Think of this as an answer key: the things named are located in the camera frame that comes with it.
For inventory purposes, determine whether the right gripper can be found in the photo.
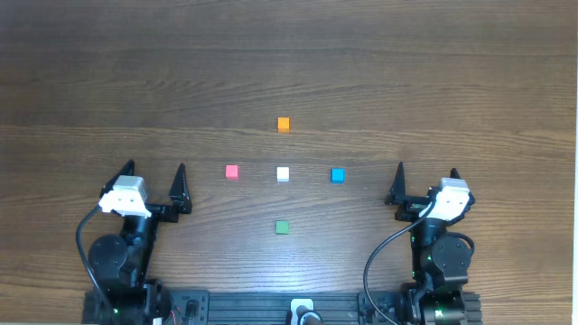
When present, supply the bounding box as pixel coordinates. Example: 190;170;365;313
384;161;462;223

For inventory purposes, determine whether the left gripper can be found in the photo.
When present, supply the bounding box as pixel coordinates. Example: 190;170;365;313
99;159;193;224

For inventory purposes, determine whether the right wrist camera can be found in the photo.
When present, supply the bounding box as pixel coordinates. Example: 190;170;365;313
418;177;471;222

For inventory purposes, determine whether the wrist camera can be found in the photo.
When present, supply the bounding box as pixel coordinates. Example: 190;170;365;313
418;177;471;222
98;174;153;219

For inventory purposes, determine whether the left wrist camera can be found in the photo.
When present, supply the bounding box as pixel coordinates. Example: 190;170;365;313
98;174;153;219

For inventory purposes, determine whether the mounting rail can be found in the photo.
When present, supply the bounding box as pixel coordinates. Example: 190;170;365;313
82;288;484;325

